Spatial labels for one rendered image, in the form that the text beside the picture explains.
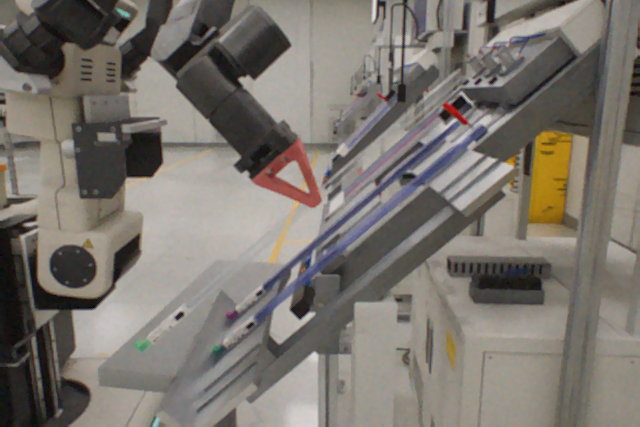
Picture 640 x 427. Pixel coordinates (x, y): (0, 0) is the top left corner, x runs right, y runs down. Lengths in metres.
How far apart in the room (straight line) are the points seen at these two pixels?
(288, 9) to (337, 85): 1.72
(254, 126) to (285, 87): 9.27
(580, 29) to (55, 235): 1.14
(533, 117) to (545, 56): 0.12
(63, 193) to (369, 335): 0.75
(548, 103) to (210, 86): 0.66
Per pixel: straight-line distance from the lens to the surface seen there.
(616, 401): 1.25
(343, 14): 9.83
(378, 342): 0.72
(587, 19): 1.04
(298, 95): 9.76
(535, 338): 1.11
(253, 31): 0.53
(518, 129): 0.97
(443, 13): 2.40
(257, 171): 0.52
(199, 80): 0.53
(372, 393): 0.76
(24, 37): 1.01
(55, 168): 1.22
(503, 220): 2.58
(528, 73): 1.01
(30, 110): 1.21
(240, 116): 0.52
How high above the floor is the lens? 1.11
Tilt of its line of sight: 12 degrees down
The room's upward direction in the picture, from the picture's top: straight up
